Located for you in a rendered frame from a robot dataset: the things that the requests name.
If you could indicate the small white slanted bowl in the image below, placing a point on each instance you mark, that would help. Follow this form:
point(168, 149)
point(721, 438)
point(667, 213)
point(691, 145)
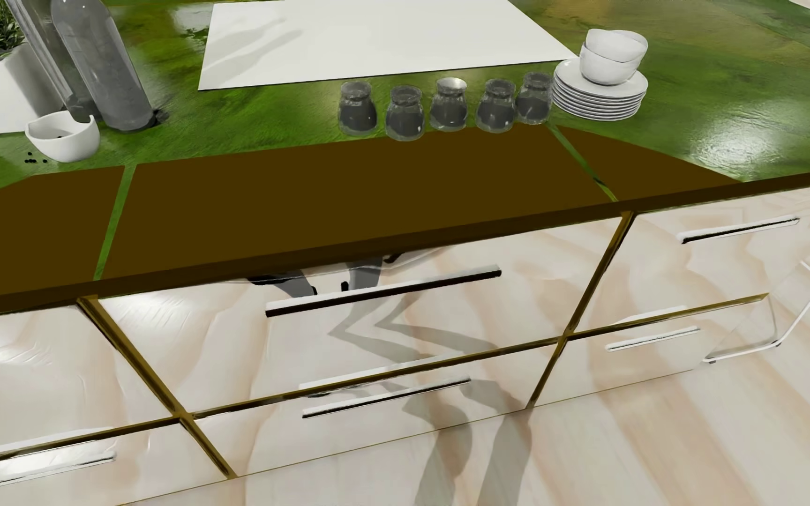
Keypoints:
point(64, 136)

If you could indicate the white square planter pot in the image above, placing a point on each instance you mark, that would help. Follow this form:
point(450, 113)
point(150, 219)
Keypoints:
point(1, 91)

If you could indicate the white induction cooktop panel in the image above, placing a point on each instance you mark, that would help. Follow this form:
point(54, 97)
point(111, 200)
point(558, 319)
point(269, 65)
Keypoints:
point(377, 39)

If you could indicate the white ceramic bowl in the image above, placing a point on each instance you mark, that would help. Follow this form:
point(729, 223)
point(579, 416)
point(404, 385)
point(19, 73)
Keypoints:
point(605, 69)
point(616, 43)

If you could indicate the stack of white plates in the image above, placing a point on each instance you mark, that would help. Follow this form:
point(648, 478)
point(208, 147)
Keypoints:
point(600, 95)

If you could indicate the tall clear glass bottle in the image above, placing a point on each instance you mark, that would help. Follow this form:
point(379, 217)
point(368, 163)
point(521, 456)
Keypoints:
point(45, 49)
point(104, 67)

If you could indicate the glass spice jar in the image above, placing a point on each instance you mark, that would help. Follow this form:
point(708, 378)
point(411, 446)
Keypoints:
point(534, 100)
point(449, 105)
point(405, 114)
point(357, 109)
point(496, 107)

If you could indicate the glossy cabinet drawer front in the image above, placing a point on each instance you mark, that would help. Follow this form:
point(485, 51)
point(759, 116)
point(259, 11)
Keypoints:
point(377, 414)
point(349, 316)
point(721, 260)
point(74, 464)
point(39, 379)
point(651, 351)

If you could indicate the black peppercorns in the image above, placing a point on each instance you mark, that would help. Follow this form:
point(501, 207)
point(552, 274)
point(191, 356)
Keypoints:
point(36, 159)

